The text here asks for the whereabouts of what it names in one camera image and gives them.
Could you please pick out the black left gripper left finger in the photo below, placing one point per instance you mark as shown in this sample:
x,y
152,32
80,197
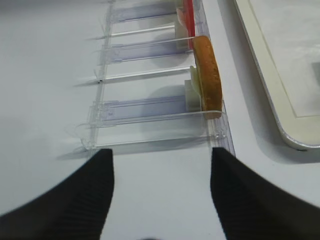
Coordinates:
x,y
75,209

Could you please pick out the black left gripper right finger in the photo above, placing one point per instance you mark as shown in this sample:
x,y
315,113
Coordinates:
x,y
250,207

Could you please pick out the red tomato slice in rack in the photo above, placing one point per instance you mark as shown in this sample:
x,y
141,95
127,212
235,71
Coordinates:
x,y
185,16

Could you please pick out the clear acrylic rack left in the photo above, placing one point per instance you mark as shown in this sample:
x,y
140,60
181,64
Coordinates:
x,y
148,96

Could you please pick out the brown bun in left rack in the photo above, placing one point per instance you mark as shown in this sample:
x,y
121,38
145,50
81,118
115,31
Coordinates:
x,y
208,77

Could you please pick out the white metal serving tray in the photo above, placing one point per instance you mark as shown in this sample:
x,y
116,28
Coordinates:
x,y
301,133

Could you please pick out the white paper tray liner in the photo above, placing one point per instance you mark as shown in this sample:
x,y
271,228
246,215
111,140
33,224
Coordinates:
x,y
291,29

